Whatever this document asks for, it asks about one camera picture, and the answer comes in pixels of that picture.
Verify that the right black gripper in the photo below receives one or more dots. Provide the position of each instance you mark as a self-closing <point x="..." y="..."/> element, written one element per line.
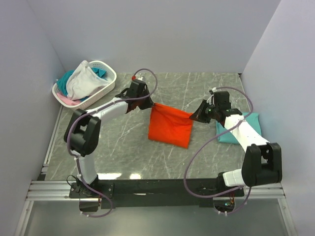
<point x="199" y="115"/>

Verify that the orange t shirt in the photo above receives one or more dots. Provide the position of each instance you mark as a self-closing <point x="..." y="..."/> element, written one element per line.
<point x="170" y="125"/>

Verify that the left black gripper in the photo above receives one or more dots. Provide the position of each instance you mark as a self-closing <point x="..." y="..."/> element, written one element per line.
<point x="149" y="104"/>

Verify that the teal t shirt in basket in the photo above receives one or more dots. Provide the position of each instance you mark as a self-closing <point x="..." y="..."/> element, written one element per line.
<point x="61" y="83"/>

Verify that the white t shirt in basket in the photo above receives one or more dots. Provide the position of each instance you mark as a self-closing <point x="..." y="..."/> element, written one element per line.
<point x="85" y="81"/>

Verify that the pink t shirt in basket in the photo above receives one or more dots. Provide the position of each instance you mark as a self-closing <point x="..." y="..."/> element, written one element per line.
<point x="67" y="101"/>

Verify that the aluminium frame rail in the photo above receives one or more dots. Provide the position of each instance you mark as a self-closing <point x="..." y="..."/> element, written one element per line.
<point x="124" y="152"/>

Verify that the white plastic laundry basket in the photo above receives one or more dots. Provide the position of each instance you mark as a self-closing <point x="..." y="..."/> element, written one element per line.
<point x="88" y="101"/>

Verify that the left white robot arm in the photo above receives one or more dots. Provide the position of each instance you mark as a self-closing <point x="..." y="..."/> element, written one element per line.
<point x="82" y="134"/>

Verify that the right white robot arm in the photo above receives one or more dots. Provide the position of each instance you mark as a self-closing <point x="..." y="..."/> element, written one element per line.
<point x="263" y="160"/>

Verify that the folded teal t shirt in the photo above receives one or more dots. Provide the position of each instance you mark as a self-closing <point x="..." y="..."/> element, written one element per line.
<point x="252" y="119"/>

